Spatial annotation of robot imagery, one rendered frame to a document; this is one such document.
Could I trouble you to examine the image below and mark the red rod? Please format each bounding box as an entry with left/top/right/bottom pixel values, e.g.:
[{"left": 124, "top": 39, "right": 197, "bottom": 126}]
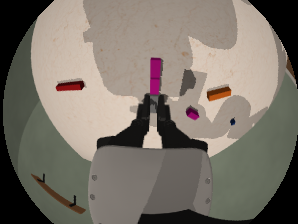
[{"left": 56, "top": 81, "right": 85, "bottom": 91}]

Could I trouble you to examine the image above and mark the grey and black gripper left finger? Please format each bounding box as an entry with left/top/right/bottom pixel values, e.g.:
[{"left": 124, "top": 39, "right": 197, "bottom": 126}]
[{"left": 97, "top": 94, "right": 150, "bottom": 148}]

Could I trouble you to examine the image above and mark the magenta rod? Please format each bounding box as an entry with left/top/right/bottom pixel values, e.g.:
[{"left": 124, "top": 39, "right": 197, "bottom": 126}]
[
  {"left": 186, "top": 108, "right": 199, "bottom": 120},
  {"left": 150, "top": 78, "right": 160, "bottom": 94},
  {"left": 150, "top": 58, "right": 161, "bottom": 78}
]

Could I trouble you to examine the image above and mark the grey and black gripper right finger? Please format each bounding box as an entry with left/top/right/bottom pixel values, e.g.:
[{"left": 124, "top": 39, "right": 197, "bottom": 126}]
[{"left": 157, "top": 95, "right": 208, "bottom": 152}]

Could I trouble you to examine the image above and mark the orange rod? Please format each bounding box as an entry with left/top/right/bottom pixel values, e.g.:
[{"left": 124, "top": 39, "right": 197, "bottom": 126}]
[{"left": 207, "top": 87, "right": 232, "bottom": 102}]

